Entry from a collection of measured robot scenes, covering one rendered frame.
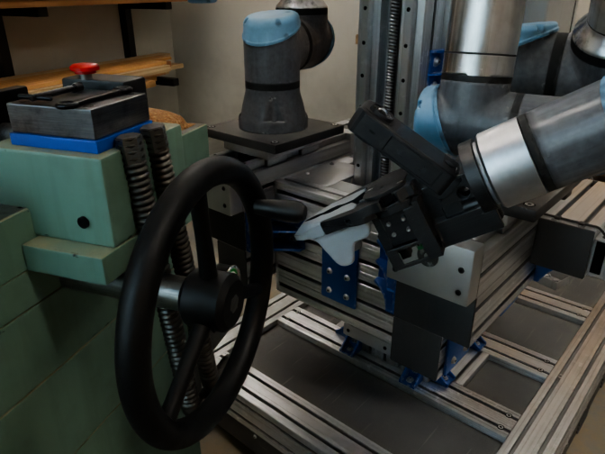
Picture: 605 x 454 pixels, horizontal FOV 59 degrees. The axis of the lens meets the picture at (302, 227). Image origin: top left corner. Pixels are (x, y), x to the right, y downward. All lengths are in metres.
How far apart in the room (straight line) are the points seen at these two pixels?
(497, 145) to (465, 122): 0.11
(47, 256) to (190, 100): 4.08
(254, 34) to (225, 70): 3.24
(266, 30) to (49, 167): 0.65
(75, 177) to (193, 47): 3.99
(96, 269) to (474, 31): 0.44
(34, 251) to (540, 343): 1.34
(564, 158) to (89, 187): 0.42
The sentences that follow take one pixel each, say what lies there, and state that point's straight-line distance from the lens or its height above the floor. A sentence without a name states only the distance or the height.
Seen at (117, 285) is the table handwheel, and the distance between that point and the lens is 0.58.
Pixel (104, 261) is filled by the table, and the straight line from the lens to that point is 0.53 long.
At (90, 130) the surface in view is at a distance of 0.52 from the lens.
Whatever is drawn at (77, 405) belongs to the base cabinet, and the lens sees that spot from 0.72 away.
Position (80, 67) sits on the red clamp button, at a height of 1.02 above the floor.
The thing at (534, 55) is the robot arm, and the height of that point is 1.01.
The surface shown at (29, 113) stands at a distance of 0.56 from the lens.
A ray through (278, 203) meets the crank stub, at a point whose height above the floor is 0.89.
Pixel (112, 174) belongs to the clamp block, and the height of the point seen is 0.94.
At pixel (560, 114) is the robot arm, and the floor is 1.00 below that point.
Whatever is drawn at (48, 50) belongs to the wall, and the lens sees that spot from 3.77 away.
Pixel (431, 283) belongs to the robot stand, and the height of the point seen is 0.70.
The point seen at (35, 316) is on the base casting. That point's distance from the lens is 0.62.
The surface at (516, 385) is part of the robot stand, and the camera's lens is 1.45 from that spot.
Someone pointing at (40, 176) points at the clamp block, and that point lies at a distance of 0.56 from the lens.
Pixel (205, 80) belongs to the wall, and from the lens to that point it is 4.47.
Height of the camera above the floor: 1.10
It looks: 25 degrees down
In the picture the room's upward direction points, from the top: straight up
